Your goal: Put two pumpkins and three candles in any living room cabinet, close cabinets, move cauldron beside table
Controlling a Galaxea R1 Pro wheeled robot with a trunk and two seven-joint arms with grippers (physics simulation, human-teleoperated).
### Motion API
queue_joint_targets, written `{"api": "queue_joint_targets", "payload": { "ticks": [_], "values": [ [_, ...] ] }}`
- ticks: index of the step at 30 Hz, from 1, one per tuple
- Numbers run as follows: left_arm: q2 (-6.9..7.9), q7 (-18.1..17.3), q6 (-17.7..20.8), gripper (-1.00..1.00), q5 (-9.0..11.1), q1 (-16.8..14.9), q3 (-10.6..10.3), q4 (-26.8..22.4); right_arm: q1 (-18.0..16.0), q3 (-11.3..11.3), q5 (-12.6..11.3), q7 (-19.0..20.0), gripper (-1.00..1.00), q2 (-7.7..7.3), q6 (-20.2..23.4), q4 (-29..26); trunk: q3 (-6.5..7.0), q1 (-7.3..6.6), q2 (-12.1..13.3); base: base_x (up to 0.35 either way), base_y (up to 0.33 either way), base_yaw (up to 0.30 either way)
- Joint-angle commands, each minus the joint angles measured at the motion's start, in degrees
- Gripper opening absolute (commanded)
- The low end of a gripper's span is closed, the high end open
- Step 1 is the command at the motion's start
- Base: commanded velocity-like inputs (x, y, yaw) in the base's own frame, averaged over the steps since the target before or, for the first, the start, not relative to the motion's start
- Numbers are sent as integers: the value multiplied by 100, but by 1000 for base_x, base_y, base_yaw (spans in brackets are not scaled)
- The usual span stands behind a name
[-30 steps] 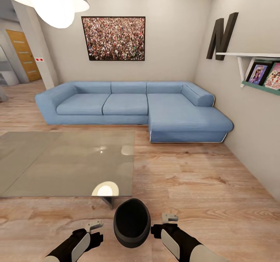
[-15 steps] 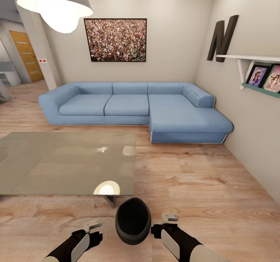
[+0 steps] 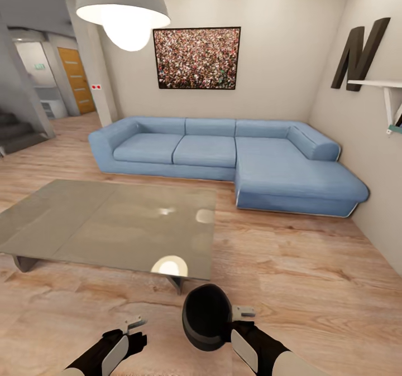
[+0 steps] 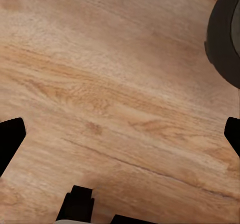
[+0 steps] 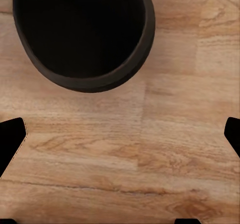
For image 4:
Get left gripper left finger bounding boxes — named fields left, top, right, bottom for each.
left=0, top=117, right=26, bottom=177

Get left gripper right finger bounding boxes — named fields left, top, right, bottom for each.
left=224, top=117, right=240, bottom=158

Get cauldron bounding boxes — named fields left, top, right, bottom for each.
left=204, top=0, right=240, bottom=90

